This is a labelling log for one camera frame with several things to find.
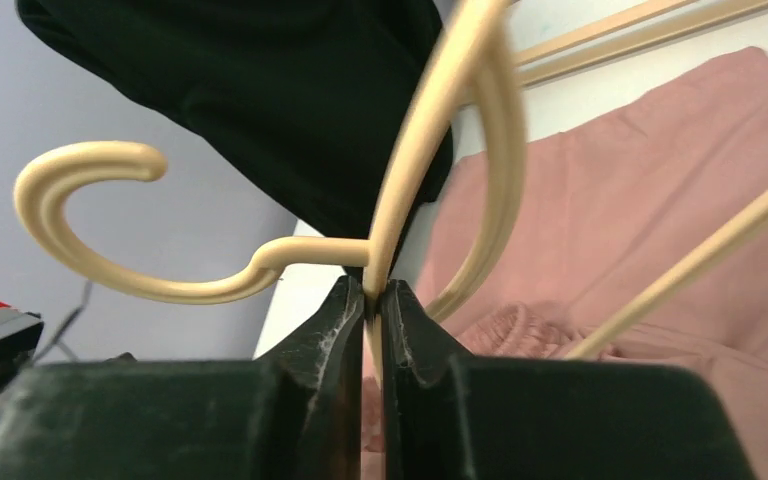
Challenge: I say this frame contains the wooden hanger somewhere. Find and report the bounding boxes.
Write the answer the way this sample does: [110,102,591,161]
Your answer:
[12,0,768,386]

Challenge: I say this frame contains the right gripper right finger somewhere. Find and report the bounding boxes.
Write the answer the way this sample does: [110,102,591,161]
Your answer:
[379,280,754,479]

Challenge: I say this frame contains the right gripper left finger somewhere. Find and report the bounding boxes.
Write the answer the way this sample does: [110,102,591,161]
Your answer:
[0,277,365,479]

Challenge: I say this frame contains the black shorts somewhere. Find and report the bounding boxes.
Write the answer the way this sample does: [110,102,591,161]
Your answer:
[16,0,443,239]

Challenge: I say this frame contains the wooden clothes rack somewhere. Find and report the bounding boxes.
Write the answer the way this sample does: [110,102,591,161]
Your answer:
[515,1,768,87]

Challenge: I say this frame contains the pink shorts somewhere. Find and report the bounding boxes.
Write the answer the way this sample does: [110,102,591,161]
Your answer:
[360,46,768,480]

